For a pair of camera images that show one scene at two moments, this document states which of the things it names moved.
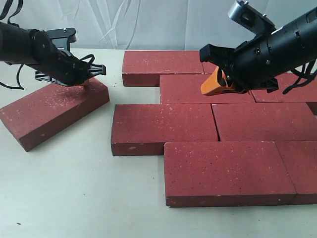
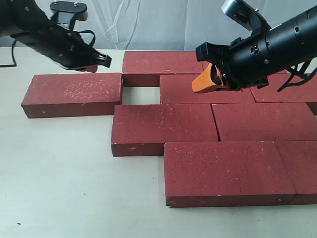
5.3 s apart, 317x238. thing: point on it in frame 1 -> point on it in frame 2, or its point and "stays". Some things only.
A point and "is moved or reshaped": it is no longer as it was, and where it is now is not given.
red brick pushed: x=186 y=89 stays
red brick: x=40 y=114 is moved or reshaped
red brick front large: x=207 y=173 stays
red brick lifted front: x=142 y=129 stays
